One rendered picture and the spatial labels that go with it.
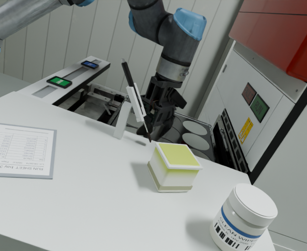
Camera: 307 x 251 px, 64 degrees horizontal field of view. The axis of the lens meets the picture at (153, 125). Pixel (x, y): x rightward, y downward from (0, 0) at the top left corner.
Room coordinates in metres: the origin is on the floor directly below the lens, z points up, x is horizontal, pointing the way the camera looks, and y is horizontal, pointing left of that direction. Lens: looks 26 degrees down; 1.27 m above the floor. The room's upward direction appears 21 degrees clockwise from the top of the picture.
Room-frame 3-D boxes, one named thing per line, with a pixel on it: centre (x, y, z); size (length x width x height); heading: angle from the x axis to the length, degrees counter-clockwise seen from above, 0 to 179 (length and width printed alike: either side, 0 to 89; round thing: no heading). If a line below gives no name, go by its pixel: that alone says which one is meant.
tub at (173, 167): (0.41, -0.06, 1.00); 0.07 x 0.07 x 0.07; 29
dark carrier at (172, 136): (0.75, -0.05, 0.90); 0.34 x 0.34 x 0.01; 2
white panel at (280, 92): (0.95, -0.27, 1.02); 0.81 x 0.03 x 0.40; 2
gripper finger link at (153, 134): (0.59, -0.01, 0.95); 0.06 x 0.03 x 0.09; 152
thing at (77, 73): (0.81, 0.32, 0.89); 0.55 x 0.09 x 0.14; 2
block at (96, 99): (0.81, 0.22, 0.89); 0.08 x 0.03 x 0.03; 92
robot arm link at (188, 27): (0.60, 0.01, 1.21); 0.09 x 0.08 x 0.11; 58
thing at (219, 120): (0.78, -0.26, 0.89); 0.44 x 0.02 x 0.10; 2
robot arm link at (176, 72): (0.60, 0.00, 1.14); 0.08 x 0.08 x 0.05
